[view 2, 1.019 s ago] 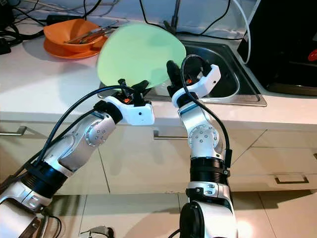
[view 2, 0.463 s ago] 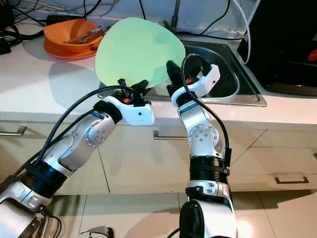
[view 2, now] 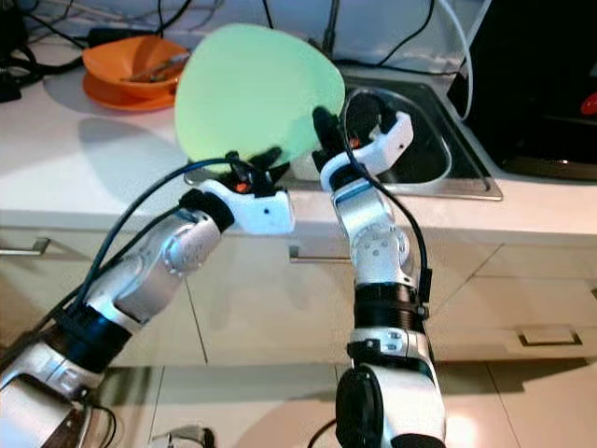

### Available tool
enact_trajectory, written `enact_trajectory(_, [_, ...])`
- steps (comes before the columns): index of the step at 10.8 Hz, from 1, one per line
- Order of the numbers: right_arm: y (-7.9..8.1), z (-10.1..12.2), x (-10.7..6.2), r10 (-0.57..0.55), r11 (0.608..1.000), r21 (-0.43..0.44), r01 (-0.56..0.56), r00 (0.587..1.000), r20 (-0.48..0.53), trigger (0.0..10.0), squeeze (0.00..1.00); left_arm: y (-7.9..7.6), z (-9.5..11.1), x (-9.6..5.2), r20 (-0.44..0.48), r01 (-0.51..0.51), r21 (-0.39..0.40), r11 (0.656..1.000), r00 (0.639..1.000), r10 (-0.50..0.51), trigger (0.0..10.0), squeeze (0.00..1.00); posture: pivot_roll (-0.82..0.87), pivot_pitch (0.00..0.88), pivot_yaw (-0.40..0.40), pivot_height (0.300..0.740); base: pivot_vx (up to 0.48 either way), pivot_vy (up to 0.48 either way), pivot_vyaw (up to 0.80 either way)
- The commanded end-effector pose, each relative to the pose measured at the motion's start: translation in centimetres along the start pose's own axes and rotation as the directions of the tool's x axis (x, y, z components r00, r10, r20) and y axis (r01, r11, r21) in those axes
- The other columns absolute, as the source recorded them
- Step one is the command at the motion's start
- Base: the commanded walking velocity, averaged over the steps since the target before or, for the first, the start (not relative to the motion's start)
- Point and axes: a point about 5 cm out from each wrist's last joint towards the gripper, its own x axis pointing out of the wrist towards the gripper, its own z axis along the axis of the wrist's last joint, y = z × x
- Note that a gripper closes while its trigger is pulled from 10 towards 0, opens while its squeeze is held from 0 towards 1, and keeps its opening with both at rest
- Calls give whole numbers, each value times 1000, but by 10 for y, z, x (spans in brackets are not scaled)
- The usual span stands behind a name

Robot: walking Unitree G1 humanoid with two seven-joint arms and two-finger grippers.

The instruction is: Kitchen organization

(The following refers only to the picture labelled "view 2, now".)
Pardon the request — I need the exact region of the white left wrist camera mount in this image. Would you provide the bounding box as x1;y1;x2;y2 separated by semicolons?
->
205;179;295;236

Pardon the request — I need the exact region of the pale wooden chopstick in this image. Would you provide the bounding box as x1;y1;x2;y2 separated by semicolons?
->
145;56;193;83
132;51;189;78

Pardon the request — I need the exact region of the light green plate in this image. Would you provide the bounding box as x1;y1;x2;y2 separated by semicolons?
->
175;23;346;174

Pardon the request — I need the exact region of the black power adapter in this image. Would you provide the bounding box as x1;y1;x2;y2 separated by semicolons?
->
89;28;150;48

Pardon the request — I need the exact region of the white water hose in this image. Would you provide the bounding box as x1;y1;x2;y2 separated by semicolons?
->
434;0;477;122

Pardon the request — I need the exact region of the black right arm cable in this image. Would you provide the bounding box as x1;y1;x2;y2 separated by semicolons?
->
340;87;433;328

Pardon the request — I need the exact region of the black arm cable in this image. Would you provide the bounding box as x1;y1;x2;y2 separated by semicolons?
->
0;157;257;374
340;87;433;328

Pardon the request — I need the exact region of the grey robot foot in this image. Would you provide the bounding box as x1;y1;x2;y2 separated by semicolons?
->
149;425;211;448

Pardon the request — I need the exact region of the black countertop appliance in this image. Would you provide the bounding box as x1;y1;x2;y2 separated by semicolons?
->
448;0;597;183

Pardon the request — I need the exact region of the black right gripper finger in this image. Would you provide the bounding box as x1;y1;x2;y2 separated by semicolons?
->
312;105;346;155

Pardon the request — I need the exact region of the stainless steel sink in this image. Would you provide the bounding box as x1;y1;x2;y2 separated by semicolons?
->
185;79;503;202

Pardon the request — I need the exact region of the metal kitchen faucet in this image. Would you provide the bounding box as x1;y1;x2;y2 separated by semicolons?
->
322;0;343;52

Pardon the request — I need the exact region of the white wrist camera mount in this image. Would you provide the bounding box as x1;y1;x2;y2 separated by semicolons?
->
205;179;295;236
322;110;414;192

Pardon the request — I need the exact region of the orange plastic bowl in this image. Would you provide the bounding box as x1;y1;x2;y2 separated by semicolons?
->
82;35;192;99

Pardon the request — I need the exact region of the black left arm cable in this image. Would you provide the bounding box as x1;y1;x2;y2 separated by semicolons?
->
0;157;257;374

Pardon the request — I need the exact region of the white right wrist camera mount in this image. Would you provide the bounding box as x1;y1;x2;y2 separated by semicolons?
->
322;110;414;192

